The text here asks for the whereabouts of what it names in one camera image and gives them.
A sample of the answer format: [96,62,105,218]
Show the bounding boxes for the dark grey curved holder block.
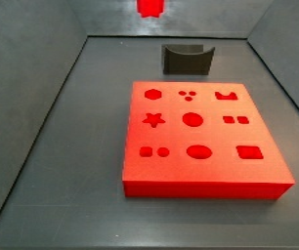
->
[161,44,214,75]

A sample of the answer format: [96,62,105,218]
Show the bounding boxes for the red shape sorter board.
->
[122,82,294,199]

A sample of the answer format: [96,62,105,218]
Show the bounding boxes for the red star peg object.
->
[137,0,164,18]

